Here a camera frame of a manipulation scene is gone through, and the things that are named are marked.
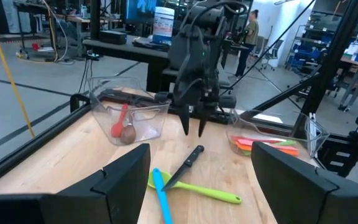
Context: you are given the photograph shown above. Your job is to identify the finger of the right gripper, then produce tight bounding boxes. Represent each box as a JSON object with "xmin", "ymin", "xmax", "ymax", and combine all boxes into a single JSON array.
[
  {"xmin": 178, "ymin": 104, "xmax": 191, "ymax": 137},
  {"xmin": 197, "ymin": 107, "xmax": 213, "ymax": 138}
]

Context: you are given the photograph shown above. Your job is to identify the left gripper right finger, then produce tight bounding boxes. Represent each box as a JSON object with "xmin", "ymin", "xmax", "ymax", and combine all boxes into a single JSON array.
[{"xmin": 250, "ymin": 141, "xmax": 338, "ymax": 224}]

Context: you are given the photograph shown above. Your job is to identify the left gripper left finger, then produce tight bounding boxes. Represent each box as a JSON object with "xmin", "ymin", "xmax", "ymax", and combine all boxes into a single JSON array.
[{"xmin": 57, "ymin": 142, "xmax": 151, "ymax": 224}]

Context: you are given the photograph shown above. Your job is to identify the orange silicone spatula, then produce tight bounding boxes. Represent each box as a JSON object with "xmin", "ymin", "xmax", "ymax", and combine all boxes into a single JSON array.
[{"xmin": 233, "ymin": 139, "xmax": 300, "ymax": 157}]

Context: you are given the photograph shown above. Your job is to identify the blue silicone spoon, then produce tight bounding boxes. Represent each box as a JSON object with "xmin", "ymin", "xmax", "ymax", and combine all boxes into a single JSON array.
[{"xmin": 152, "ymin": 167, "xmax": 174, "ymax": 224}]

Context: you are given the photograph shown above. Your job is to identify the green silicone spatula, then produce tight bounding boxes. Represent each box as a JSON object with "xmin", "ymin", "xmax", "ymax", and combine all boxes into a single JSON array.
[{"xmin": 241, "ymin": 139, "xmax": 298, "ymax": 156}]

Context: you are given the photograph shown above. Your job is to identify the pink silicone spoon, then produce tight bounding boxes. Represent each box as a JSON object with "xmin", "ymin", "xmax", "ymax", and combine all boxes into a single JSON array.
[{"xmin": 237, "ymin": 138, "xmax": 255, "ymax": 147}]

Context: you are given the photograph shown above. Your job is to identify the black-handled kitchen knife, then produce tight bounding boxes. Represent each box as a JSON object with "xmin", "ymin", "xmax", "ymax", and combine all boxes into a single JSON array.
[{"xmin": 162, "ymin": 144, "xmax": 205, "ymax": 192}]

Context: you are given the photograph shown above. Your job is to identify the red silicone spoon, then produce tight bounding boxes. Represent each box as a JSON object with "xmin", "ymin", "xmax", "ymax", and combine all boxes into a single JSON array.
[{"xmin": 110, "ymin": 103, "xmax": 129, "ymax": 138}]

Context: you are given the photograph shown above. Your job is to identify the green silicone spoon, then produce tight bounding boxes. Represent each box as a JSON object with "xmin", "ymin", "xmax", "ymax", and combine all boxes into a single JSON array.
[{"xmin": 147, "ymin": 170, "xmax": 243, "ymax": 205}]

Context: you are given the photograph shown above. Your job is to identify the clear plastic bin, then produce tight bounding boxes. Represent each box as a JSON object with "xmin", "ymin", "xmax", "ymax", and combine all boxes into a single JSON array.
[
  {"xmin": 87, "ymin": 76, "xmax": 170, "ymax": 146},
  {"xmin": 226, "ymin": 108, "xmax": 329, "ymax": 162}
]

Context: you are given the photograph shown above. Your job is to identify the grey black work gloves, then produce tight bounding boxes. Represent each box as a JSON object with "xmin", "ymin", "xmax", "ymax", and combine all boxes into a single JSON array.
[{"xmin": 131, "ymin": 36, "xmax": 171, "ymax": 52}]

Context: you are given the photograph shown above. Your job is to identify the white paper sheet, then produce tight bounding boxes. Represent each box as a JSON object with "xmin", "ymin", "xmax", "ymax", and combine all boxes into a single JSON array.
[{"xmin": 253, "ymin": 112, "xmax": 285, "ymax": 124}]

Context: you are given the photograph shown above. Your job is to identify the blue white container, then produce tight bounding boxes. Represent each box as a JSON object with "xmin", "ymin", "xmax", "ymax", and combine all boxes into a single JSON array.
[{"xmin": 152, "ymin": 6, "xmax": 175, "ymax": 46}]

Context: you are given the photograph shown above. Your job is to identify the person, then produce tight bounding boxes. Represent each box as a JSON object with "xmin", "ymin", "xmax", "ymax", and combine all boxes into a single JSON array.
[{"xmin": 234, "ymin": 9, "xmax": 260, "ymax": 78}]

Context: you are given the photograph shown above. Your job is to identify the grey office chair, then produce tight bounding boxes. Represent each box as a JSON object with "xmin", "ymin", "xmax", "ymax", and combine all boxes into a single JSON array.
[{"xmin": 259, "ymin": 39, "xmax": 285, "ymax": 72}]

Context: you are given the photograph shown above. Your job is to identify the computer monitor blue screen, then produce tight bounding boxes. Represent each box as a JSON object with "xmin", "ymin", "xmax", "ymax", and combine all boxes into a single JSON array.
[{"xmin": 125, "ymin": 0, "xmax": 158, "ymax": 24}]

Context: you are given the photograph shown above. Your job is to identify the small black box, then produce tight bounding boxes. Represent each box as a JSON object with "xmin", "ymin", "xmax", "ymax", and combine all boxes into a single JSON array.
[{"xmin": 99, "ymin": 29, "xmax": 128, "ymax": 45}]

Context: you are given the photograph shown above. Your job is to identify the shelf rack blue bins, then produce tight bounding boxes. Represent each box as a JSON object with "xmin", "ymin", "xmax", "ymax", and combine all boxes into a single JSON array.
[{"xmin": 284, "ymin": 26, "xmax": 334, "ymax": 72}]

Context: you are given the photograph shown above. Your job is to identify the cluttered wooden work desk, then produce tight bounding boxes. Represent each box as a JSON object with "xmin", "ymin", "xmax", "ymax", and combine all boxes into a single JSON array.
[{"xmin": 12, "ymin": 0, "xmax": 124, "ymax": 62}]

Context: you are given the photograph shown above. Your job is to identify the silver frame bracket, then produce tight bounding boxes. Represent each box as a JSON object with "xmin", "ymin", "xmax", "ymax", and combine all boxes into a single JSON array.
[{"xmin": 308, "ymin": 112, "xmax": 319, "ymax": 147}]

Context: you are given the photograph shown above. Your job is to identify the long yellow cable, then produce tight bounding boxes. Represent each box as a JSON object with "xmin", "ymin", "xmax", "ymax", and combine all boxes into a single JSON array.
[{"xmin": 0, "ymin": 0, "xmax": 36, "ymax": 139}]

